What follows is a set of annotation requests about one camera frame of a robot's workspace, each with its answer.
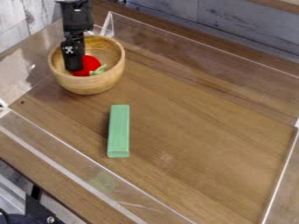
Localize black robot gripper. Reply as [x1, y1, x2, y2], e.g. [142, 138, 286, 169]
[56, 0, 94, 71]

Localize red plush strawberry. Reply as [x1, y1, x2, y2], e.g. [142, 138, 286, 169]
[71, 55, 109, 77]

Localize black clamp with cable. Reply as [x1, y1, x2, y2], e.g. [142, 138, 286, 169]
[0, 186, 66, 224]

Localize clear acrylic tray wall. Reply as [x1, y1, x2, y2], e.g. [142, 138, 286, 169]
[0, 12, 299, 224]

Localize clear acrylic corner bracket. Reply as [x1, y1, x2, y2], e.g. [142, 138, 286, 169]
[86, 12, 115, 38]

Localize round wooden bowl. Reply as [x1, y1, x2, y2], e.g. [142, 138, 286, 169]
[48, 36, 126, 95]

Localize green rectangular block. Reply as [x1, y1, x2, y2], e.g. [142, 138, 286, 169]
[107, 105, 130, 158]

